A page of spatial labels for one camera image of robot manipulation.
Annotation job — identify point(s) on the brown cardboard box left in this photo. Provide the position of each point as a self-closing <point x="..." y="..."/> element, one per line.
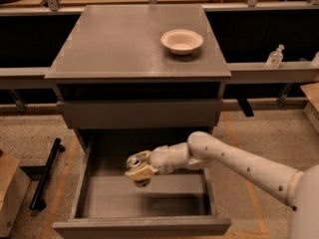
<point x="14" y="183"/>

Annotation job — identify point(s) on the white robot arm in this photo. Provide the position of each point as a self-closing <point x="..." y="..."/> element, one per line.
<point x="297" y="189"/>

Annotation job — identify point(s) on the cardboard box right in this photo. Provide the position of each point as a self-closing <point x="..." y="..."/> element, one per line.
<point x="311" y="110"/>

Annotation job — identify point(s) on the black metal bar stand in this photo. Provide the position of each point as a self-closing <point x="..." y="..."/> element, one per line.
<point x="38" y="202"/>

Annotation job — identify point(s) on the clear sanitizer pump bottle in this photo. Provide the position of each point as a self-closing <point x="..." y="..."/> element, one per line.
<point x="275" y="58"/>

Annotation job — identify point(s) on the silver green soda can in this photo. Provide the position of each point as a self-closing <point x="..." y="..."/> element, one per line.
<point x="138" y="170"/>

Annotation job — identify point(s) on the closed grey top drawer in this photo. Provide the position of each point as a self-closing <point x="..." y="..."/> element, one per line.
<point x="141" y="114"/>

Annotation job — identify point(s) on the open grey middle drawer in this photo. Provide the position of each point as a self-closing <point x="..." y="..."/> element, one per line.
<point x="109" y="206"/>

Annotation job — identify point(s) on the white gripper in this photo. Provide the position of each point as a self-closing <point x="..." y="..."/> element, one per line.
<point x="161" y="160"/>

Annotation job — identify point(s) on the white paper bowl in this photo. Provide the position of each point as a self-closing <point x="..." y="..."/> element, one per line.
<point x="181" y="42"/>

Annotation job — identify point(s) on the grey drawer cabinet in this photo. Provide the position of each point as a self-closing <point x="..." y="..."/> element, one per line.
<point x="114" y="53"/>

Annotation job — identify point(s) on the grey metal rail frame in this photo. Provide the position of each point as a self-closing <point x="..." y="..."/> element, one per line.
<point x="246" y="37"/>

